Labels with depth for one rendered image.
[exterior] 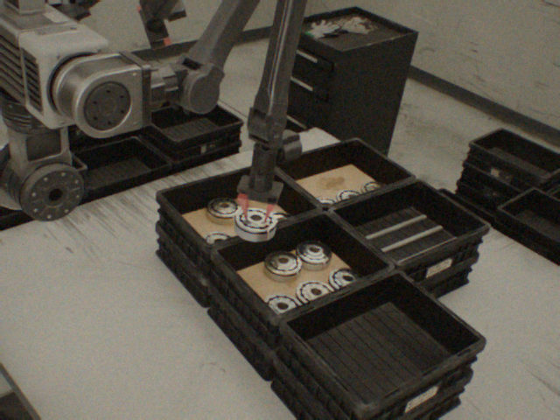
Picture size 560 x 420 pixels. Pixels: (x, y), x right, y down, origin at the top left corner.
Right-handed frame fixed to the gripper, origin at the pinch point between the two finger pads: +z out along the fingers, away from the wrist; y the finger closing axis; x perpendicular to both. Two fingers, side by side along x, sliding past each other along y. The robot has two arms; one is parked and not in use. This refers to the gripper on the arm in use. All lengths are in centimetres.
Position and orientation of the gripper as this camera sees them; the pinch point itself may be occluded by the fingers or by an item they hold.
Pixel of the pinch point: (255, 216)
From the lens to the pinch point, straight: 161.5
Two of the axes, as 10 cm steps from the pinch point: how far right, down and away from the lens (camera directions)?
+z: -1.3, 8.2, 5.5
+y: -9.7, -2.1, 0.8
